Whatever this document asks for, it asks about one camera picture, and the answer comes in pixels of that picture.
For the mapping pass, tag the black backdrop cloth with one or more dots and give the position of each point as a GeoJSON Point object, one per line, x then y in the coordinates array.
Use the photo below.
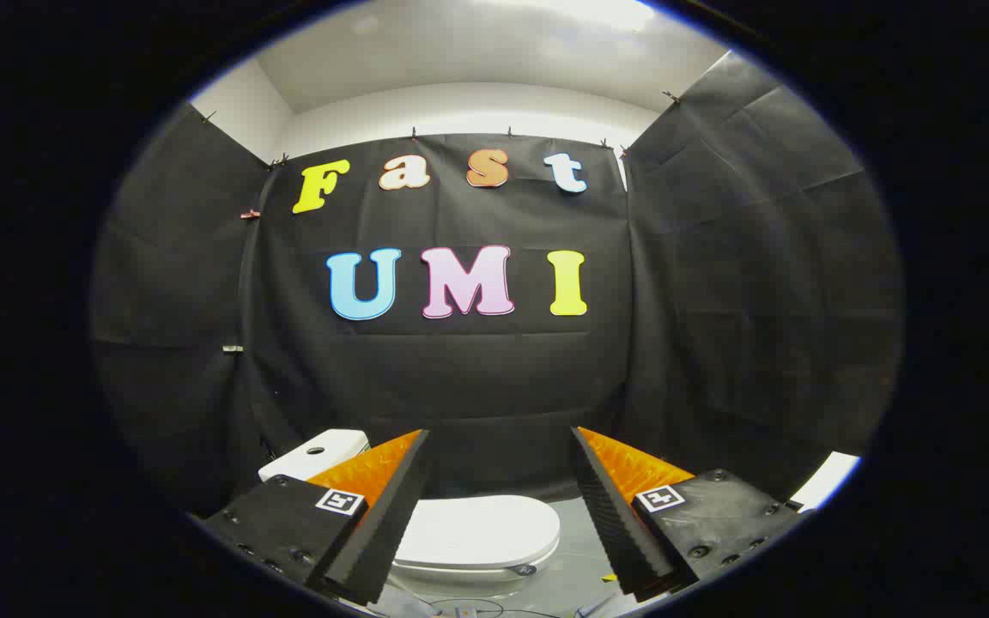
{"type": "Point", "coordinates": [477, 378]}

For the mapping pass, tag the black lid pull tab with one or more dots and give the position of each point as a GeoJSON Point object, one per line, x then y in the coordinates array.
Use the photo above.
{"type": "Point", "coordinates": [522, 569]}

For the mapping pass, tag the white toilet body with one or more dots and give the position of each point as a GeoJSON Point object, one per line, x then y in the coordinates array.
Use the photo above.
{"type": "Point", "coordinates": [323, 448]}

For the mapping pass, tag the white toilet lid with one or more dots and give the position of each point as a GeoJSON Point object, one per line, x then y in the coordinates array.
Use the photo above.
{"type": "Point", "coordinates": [477, 528]}

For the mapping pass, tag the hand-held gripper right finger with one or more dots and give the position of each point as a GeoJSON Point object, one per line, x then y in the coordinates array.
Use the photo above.
{"type": "Point", "coordinates": [610, 515]}

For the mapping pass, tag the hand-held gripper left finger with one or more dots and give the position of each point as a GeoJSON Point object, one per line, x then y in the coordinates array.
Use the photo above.
{"type": "Point", "coordinates": [391, 506]}

